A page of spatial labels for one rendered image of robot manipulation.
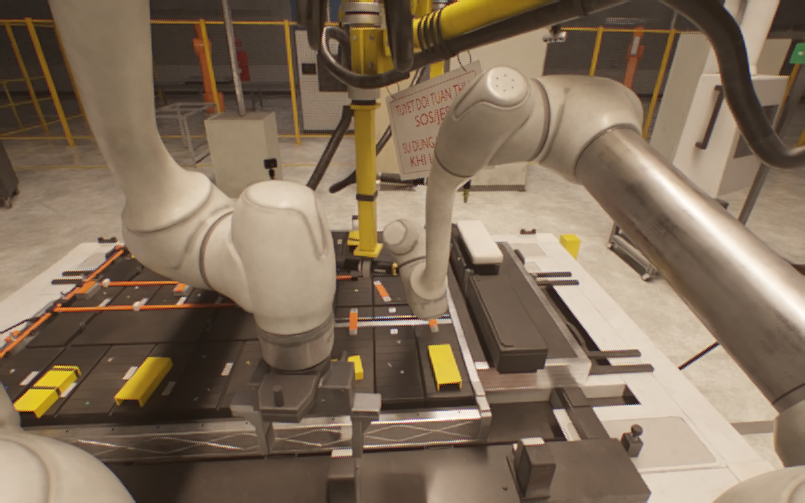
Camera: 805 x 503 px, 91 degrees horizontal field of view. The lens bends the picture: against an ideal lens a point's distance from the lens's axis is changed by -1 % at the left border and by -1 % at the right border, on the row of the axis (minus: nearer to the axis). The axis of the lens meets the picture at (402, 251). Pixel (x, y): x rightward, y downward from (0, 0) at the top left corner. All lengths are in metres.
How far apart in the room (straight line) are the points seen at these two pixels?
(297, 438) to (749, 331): 1.03
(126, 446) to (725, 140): 3.64
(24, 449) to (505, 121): 0.57
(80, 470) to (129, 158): 0.28
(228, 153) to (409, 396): 4.89
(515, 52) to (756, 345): 5.40
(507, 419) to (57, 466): 1.34
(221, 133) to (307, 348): 5.31
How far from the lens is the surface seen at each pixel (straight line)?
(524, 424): 1.52
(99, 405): 1.44
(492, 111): 0.60
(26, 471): 0.31
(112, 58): 0.38
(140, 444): 1.36
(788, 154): 0.80
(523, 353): 1.28
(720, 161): 3.64
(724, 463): 1.60
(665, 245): 0.55
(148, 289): 1.92
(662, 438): 1.56
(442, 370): 1.25
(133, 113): 0.43
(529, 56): 5.82
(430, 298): 1.06
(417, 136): 1.08
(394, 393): 1.22
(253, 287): 0.44
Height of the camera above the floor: 1.90
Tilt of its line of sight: 27 degrees down
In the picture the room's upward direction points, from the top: 1 degrees clockwise
